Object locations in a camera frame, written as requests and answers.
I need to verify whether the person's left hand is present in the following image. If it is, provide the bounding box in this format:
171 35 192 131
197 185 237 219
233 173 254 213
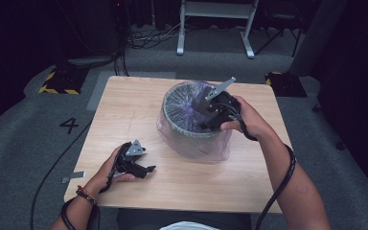
83 145 136 196

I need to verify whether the grey tape strip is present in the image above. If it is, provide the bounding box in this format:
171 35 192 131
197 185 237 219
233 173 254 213
60 171 86 185

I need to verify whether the black floor cable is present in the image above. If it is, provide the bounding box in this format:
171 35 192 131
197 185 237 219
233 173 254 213
29 119 94 230

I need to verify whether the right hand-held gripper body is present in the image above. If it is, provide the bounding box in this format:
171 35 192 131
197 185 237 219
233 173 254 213
203 76 242 131

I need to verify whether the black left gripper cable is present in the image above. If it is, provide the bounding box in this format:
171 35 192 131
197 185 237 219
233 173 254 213
60 166 123 230

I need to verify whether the grey-green round trash bin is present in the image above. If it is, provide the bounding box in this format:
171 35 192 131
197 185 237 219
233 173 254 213
156 80 238 163

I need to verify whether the person's right hand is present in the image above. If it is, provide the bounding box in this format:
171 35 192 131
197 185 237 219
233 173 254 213
219 95 273 142

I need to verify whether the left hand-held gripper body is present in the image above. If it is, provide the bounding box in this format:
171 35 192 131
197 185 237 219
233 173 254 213
112 138 148 180

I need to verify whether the white metal stand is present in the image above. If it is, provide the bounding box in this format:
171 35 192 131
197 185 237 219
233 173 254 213
175 0 260 60

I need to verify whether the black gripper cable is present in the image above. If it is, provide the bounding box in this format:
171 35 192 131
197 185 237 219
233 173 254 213
234 113 298 230
60 166 123 230

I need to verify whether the bundle of floor cables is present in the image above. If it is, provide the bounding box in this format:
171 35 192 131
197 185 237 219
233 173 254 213
113 0 193 78

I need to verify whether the beaded bracelet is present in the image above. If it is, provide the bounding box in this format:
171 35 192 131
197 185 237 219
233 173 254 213
75 184 99 206

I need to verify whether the gray bin with plastic bag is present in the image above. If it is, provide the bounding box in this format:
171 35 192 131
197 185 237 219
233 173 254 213
155 80 235 164

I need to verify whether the dark folding chair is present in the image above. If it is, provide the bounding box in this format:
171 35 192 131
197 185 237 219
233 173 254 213
254 0 305 58

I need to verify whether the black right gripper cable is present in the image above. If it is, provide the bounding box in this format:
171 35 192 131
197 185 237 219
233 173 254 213
234 113 298 230

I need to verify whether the grey pillar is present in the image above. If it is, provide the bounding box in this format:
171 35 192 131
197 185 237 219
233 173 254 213
287 0 349 78

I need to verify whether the black yellow striped base plate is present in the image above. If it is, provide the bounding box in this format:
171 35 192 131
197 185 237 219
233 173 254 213
264 71 309 99
37 66 89 96

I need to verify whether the person's white shirt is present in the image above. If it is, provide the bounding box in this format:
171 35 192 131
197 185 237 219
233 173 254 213
158 220 222 230

